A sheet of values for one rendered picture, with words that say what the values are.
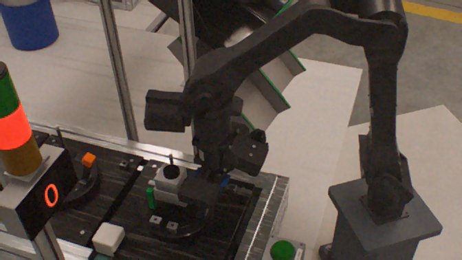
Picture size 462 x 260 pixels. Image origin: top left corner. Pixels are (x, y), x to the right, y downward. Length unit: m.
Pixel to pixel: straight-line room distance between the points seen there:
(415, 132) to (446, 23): 2.34
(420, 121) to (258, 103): 0.48
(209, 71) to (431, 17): 3.10
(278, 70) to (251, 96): 0.15
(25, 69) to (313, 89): 0.88
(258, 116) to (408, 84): 1.97
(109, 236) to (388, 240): 0.49
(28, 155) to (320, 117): 0.86
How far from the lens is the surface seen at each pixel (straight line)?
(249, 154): 0.80
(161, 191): 0.94
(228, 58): 0.70
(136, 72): 1.56
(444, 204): 1.24
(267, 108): 1.16
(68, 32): 1.83
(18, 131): 0.69
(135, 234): 0.99
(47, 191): 0.76
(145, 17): 1.84
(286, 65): 1.28
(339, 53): 3.20
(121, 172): 1.10
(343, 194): 0.93
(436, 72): 3.18
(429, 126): 1.42
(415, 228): 0.91
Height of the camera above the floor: 1.75
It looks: 42 degrees down
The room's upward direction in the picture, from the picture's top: 2 degrees counter-clockwise
